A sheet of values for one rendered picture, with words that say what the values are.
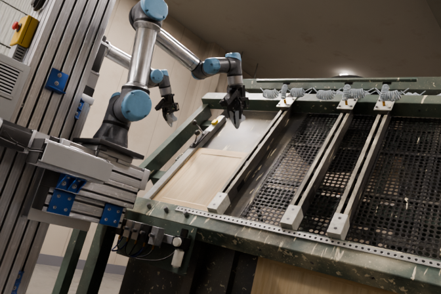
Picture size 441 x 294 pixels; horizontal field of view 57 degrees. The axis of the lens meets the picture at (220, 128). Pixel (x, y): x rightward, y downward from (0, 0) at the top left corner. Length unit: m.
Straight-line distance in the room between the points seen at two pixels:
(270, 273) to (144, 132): 4.20
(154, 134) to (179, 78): 1.02
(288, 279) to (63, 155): 1.25
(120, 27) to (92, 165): 4.59
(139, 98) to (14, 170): 0.55
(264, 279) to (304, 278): 0.21
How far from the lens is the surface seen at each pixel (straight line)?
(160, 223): 2.28
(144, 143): 6.07
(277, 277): 2.17
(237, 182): 2.30
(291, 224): 1.96
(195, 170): 2.58
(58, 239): 5.57
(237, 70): 1.94
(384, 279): 1.81
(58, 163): 1.47
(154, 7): 1.75
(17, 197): 1.76
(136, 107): 1.62
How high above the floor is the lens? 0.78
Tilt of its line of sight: 15 degrees up
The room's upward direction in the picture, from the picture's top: 14 degrees clockwise
